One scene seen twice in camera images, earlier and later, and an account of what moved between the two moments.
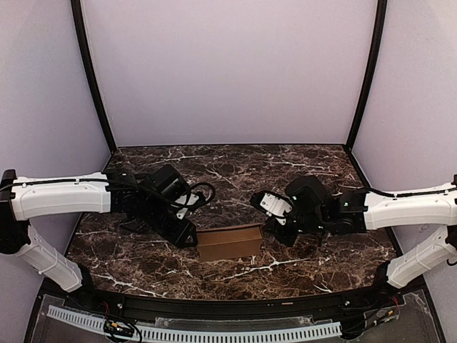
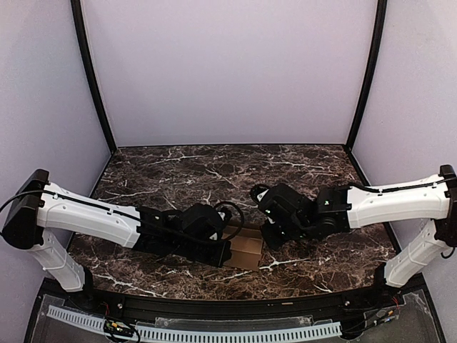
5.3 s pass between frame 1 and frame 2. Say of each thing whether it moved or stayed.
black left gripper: moved
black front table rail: stayed
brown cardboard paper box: moved
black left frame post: stayed
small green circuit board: stayed
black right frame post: stayed
